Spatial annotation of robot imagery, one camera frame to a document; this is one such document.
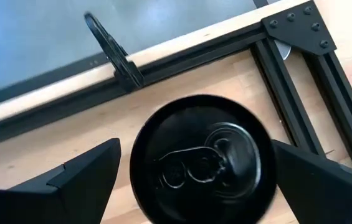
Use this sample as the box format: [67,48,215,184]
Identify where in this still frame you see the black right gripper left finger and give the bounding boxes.
[0,138,122,224]

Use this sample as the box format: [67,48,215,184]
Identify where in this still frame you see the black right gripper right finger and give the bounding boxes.
[272,139,352,224]

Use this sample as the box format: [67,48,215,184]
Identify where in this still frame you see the white beverage can black lid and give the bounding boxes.
[130,94,278,224]

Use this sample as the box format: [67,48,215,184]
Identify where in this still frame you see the silver metal disc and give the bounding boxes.
[275,39,292,60]

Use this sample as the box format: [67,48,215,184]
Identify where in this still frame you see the black table frame side rail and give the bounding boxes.
[250,40,326,158]
[303,51,352,175]

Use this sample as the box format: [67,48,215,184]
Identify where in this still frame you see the black cable hook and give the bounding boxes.
[83,11,145,93]

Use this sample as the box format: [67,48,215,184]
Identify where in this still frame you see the black corner bracket plate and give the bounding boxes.
[261,0,338,56]

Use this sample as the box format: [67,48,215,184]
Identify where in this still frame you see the black table frame cross rail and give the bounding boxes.
[0,23,270,152]

